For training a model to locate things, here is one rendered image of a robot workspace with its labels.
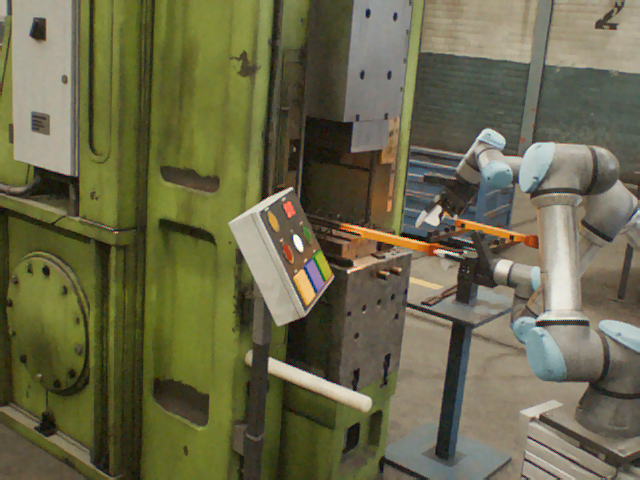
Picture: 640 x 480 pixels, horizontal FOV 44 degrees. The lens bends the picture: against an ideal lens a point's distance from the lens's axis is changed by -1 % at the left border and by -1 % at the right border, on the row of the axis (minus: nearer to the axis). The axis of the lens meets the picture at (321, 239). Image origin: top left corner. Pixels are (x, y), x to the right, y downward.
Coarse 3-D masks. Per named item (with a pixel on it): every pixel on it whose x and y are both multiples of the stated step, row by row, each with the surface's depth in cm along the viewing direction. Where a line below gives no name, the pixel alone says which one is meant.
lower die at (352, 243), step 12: (312, 216) 278; (312, 228) 262; (324, 228) 263; (336, 228) 262; (336, 240) 253; (348, 240) 253; (360, 240) 257; (372, 240) 263; (336, 252) 251; (348, 252) 253; (360, 252) 259; (372, 252) 264
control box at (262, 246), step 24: (288, 192) 213; (240, 216) 194; (264, 216) 190; (288, 216) 205; (240, 240) 189; (264, 240) 188; (288, 240) 199; (312, 240) 216; (264, 264) 189; (288, 264) 192; (264, 288) 191; (288, 288) 189; (312, 288) 202; (288, 312) 191
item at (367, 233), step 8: (344, 224) 263; (360, 232) 258; (368, 232) 256; (376, 232) 255; (384, 240) 253; (392, 240) 251; (400, 240) 249; (408, 240) 248; (416, 248) 246; (424, 248) 244; (432, 248) 242; (440, 248) 240; (448, 248) 240
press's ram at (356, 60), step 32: (320, 0) 234; (352, 0) 227; (384, 0) 238; (320, 32) 236; (352, 32) 229; (384, 32) 242; (320, 64) 237; (352, 64) 233; (384, 64) 246; (320, 96) 239; (352, 96) 236; (384, 96) 250
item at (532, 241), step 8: (456, 224) 311; (472, 224) 306; (480, 224) 306; (488, 232) 302; (496, 232) 300; (504, 232) 298; (512, 232) 297; (520, 240) 294; (528, 240) 291; (536, 240) 290; (536, 248) 290
